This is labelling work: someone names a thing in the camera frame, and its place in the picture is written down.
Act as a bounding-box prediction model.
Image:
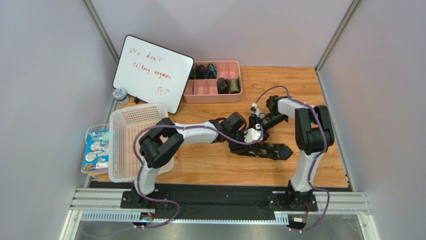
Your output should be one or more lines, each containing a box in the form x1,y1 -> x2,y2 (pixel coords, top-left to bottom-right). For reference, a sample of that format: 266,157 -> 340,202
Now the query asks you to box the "black floral patterned tie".
228,142 -> 294,161

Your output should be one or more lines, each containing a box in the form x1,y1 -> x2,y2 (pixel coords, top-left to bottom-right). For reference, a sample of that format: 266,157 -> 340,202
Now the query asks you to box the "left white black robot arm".
131,113 -> 263,198

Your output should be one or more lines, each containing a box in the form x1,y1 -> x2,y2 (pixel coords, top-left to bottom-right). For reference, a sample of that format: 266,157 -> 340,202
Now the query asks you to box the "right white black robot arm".
250,95 -> 335,210

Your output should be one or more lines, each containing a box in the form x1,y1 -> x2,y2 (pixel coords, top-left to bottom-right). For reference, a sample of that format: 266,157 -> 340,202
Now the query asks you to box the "olive green rolled tie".
228,77 -> 241,94

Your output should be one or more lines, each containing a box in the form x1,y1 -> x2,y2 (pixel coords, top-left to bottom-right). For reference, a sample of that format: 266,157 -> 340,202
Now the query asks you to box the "black glossy rolled tie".
216,77 -> 230,95

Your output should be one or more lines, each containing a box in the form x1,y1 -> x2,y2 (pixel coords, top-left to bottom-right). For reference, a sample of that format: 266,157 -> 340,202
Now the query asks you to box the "pink divided organizer box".
183,60 -> 243,104

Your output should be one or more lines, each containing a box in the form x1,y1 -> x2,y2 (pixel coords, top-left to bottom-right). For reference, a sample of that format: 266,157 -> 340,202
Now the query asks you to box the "dark blue rolled tie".
206,63 -> 218,79

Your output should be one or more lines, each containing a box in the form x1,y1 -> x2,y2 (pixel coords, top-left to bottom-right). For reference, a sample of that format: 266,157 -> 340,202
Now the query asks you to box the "black rolled tie far left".
188,65 -> 196,80

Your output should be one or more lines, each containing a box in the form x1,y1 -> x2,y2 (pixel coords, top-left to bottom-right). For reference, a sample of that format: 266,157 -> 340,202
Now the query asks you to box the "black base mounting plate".
89,181 -> 352,221

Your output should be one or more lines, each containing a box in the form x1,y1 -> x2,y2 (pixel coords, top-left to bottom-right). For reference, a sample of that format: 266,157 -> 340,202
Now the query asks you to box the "white whiteboard with red writing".
112,35 -> 195,114

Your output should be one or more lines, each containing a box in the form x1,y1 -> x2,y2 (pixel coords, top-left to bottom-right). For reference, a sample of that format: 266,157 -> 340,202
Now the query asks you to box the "white plastic mesh basket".
108,102 -> 168,183

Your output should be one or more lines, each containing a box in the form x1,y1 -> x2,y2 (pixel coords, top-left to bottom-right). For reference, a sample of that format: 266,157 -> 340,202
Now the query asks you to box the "small blue white jar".
113,88 -> 130,106

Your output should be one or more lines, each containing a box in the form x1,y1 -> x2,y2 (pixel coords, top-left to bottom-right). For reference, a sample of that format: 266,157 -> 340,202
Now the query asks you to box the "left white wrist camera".
244,124 -> 264,144

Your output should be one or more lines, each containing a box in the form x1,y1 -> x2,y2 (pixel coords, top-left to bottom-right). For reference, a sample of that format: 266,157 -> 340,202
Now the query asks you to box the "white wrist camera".
250,102 -> 265,118
244,124 -> 264,144

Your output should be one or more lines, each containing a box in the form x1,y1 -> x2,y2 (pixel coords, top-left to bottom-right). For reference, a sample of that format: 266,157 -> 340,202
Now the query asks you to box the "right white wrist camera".
250,102 -> 265,118

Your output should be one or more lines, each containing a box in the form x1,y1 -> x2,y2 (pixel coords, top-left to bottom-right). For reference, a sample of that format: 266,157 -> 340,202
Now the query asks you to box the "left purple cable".
133,123 -> 264,229

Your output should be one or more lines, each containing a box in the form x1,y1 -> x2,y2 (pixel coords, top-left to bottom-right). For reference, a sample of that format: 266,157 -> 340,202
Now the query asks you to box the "aluminium frame rail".
60,184 -> 379,240

